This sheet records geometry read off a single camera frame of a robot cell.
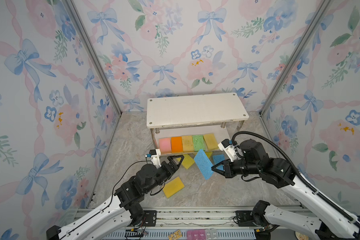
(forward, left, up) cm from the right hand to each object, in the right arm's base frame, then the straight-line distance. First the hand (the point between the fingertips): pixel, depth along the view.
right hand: (213, 167), depth 64 cm
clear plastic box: (-21, 0, -24) cm, 32 cm away
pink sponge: (+21, +24, -17) cm, 36 cm away
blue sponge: (+3, +4, -2) cm, 5 cm away
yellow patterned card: (-22, +17, -24) cm, 37 cm away
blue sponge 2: (0, -1, +7) cm, 7 cm away
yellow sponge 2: (+21, -3, -25) cm, 32 cm away
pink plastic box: (-22, +7, -25) cm, 34 cm away
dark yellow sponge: (+26, -4, -18) cm, 32 cm away
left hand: (+4, +13, -1) cm, 14 cm away
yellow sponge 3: (0, +19, -26) cm, 32 cm away
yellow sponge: (+16, +11, -26) cm, 32 cm away
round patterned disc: (-21, -42, -27) cm, 54 cm away
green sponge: (+24, +4, -17) cm, 30 cm away
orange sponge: (+23, +18, -17) cm, 33 cm away
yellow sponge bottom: (+23, +10, -17) cm, 31 cm away
